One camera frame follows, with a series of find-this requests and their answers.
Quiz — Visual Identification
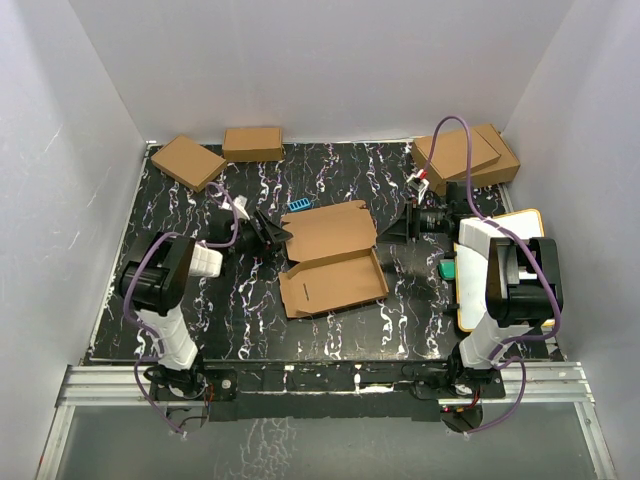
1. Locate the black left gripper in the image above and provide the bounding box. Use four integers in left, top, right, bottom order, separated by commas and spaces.
229, 211, 292, 259

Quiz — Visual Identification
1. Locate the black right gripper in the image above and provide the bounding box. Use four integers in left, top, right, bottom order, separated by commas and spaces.
376, 197, 452, 245

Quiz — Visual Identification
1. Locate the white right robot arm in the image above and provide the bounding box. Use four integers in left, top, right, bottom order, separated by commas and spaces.
377, 182, 563, 397

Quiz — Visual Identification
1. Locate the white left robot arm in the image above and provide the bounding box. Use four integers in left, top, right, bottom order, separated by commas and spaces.
117, 209, 294, 399

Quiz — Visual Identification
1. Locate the small cardboard box top right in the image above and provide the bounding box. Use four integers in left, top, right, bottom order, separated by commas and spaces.
411, 129, 500, 189

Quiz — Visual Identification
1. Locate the large cardboard box bottom right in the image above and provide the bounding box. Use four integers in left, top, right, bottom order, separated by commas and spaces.
433, 123, 520, 195

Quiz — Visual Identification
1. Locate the blue slotted plastic block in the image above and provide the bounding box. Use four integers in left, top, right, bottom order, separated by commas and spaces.
288, 198, 312, 213

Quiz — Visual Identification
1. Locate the green eraser block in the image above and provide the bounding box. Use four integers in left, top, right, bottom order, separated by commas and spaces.
438, 259, 456, 281

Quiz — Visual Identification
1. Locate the white board with yellow rim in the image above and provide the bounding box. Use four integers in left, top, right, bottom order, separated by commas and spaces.
454, 209, 561, 333

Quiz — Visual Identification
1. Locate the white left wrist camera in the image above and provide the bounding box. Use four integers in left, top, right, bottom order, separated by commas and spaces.
222, 195, 250, 220

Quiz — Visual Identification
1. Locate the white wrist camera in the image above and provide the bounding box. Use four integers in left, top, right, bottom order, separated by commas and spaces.
222, 195, 250, 220
406, 169, 429, 204

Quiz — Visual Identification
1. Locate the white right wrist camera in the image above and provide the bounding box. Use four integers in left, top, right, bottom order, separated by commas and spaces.
406, 169, 429, 204

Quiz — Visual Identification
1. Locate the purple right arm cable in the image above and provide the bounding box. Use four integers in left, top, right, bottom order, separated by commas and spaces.
422, 115, 564, 432

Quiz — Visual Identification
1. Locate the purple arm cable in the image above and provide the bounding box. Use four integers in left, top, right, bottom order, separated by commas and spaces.
121, 182, 241, 437
422, 115, 564, 432

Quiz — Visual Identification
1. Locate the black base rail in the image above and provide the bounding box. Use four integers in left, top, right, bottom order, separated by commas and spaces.
144, 360, 505, 422

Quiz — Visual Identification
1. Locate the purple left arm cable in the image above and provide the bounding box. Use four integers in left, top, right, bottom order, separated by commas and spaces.
121, 182, 241, 437

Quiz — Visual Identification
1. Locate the aluminium frame rail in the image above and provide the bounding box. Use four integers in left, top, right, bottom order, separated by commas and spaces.
499, 362, 617, 480

